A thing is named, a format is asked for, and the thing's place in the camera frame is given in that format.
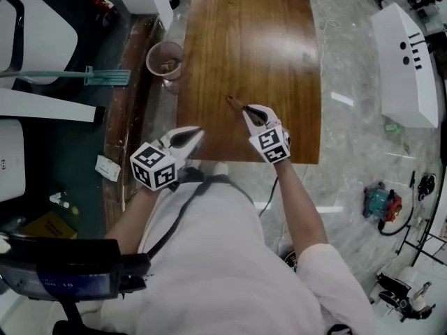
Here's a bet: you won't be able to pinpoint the person's right forearm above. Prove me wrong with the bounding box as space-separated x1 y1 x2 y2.
275 161 329 275

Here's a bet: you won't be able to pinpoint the black cable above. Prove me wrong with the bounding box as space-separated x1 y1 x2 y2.
258 176 280 218

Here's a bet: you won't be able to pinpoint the long white cabinet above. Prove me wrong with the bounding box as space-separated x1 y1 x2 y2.
370 2 439 129

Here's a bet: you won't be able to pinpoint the person's left forearm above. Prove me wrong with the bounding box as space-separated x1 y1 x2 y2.
103 185 158 240

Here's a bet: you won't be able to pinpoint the brown-framed eyeglasses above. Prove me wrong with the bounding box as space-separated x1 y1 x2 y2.
226 96 249 115

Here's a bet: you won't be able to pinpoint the teal and red vacuum cleaner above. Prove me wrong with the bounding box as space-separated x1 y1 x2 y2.
362 171 416 237

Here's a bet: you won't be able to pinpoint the black shoulder strap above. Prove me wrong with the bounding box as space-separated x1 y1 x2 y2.
146 174 256 258

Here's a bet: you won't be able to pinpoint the pink waste basket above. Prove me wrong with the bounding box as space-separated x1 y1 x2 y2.
145 40 184 81

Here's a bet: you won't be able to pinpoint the green flat mop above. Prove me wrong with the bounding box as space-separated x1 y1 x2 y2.
0 66 132 87

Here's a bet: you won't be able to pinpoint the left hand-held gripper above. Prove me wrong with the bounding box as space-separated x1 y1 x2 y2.
129 126 204 191

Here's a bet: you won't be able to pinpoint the large white machine housing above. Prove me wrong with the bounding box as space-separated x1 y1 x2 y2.
0 0 105 125

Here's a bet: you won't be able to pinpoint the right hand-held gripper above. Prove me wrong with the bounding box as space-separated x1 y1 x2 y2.
243 104 291 165

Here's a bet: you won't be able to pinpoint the black monitor screen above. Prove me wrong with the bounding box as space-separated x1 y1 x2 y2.
0 234 152 302

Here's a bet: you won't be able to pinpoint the white rounded appliance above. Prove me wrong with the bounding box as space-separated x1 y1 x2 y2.
0 119 27 204

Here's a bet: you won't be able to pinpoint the black round base with cables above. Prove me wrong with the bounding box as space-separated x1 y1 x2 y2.
279 246 298 271

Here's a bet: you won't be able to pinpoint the yellow cardboard box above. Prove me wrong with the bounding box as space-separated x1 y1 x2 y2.
19 211 78 240

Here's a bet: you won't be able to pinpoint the worn brown wooden plank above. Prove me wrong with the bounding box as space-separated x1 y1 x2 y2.
103 14 165 223

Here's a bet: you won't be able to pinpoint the small white bottle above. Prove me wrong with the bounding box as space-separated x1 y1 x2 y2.
48 192 71 209

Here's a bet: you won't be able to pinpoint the white paper label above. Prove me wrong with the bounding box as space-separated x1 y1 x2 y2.
94 154 122 181

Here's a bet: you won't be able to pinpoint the black monitor stand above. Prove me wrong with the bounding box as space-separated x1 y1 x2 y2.
52 299 102 335

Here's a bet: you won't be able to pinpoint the small red device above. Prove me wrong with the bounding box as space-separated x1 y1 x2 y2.
92 0 118 26

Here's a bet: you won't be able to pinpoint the black metal frame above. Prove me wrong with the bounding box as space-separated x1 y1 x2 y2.
397 221 447 268

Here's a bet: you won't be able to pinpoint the person's white shirt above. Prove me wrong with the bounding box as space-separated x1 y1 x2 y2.
52 174 376 335

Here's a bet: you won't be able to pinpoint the black round device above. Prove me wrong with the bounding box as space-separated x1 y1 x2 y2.
417 172 437 200

